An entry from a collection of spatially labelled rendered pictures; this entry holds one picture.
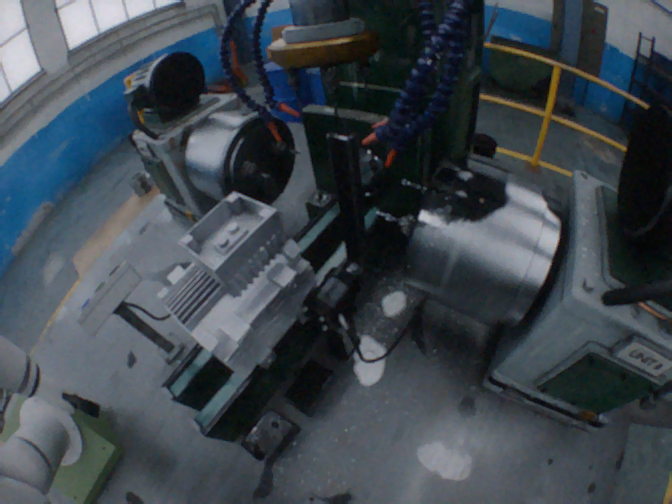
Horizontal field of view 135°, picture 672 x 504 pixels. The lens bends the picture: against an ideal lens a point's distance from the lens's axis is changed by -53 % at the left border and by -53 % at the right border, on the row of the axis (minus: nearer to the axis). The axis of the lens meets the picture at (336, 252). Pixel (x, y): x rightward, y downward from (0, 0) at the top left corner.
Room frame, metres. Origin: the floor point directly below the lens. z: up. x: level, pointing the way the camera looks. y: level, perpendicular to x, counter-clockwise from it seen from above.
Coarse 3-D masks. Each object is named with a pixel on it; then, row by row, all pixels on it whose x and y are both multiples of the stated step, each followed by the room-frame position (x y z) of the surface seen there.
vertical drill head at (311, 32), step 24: (312, 0) 0.46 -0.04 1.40; (336, 0) 0.47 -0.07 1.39; (312, 24) 0.46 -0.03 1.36; (336, 24) 0.45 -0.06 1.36; (360, 24) 0.47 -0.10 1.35; (288, 48) 0.44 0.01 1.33; (312, 48) 0.42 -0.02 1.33; (336, 48) 0.42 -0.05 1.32; (360, 48) 0.42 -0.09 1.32; (288, 72) 0.48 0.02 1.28; (336, 72) 0.43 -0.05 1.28; (360, 72) 0.51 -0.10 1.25; (336, 120) 0.44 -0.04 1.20
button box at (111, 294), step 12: (120, 276) 0.32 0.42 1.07; (132, 276) 0.33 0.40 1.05; (108, 288) 0.30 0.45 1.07; (120, 288) 0.30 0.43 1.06; (132, 288) 0.31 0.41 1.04; (96, 300) 0.27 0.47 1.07; (108, 300) 0.28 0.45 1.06; (120, 300) 0.29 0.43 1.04; (84, 312) 0.24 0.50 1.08; (96, 312) 0.25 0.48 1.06; (108, 312) 0.26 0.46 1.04; (84, 324) 0.22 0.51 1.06; (96, 324) 0.23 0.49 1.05
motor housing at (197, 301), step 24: (192, 264) 0.32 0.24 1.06; (288, 264) 0.28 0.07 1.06; (192, 288) 0.23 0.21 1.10; (216, 288) 0.23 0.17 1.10; (264, 288) 0.24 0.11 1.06; (312, 288) 0.27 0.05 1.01; (192, 312) 0.20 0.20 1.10; (216, 312) 0.20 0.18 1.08; (240, 312) 0.21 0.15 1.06; (264, 312) 0.21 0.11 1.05; (288, 312) 0.22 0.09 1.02; (216, 336) 0.17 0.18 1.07; (264, 336) 0.18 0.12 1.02; (240, 360) 0.15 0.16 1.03
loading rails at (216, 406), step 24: (336, 216) 0.52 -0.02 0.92; (312, 240) 0.45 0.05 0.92; (336, 240) 0.51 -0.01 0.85; (384, 240) 0.48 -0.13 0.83; (312, 264) 0.43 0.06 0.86; (336, 264) 0.37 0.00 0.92; (384, 264) 0.42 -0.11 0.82; (288, 336) 0.23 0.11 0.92; (312, 336) 0.26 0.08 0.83; (192, 360) 0.21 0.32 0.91; (216, 360) 0.21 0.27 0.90; (288, 360) 0.21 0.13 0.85; (168, 384) 0.15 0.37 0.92; (192, 384) 0.16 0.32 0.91; (216, 384) 0.18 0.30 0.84; (240, 384) 0.14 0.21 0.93; (264, 384) 0.16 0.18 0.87; (192, 408) 0.12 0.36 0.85; (216, 408) 0.10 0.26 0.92; (240, 408) 0.11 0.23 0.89; (216, 432) 0.06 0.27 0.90; (240, 432) 0.07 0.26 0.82
